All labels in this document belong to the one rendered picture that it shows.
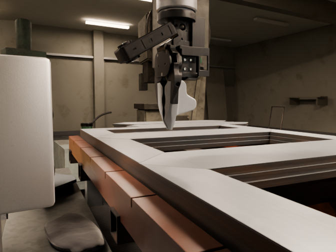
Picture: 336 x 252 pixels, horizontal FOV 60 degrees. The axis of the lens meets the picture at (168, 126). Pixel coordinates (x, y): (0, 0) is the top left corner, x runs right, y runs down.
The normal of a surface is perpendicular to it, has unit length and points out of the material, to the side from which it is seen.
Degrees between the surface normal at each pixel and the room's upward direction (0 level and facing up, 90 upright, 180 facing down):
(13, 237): 0
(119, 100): 90
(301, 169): 90
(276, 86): 90
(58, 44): 90
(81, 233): 4
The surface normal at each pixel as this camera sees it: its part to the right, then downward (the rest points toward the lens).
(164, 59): -0.91, 0.04
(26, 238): 0.00, -1.00
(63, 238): -0.10, -0.94
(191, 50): 0.41, 0.07
